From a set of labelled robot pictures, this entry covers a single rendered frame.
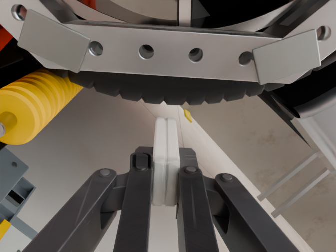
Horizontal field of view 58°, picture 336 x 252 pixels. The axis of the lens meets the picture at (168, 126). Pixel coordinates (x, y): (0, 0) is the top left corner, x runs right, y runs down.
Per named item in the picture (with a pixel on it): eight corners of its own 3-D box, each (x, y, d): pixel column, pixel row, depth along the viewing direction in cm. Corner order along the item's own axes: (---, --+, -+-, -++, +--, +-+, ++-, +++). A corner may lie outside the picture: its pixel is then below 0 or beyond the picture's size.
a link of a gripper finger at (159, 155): (163, 207, 17) (150, 207, 17) (163, 152, 24) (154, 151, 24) (166, 161, 16) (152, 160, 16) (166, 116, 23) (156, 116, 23)
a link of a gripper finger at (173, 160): (166, 161, 16) (180, 162, 16) (166, 116, 23) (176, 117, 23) (163, 207, 17) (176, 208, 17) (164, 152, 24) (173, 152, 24)
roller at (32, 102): (81, 88, 56) (103, 68, 55) (1, 169, 29) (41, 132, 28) (57, 65, 55) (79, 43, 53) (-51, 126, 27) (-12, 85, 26)
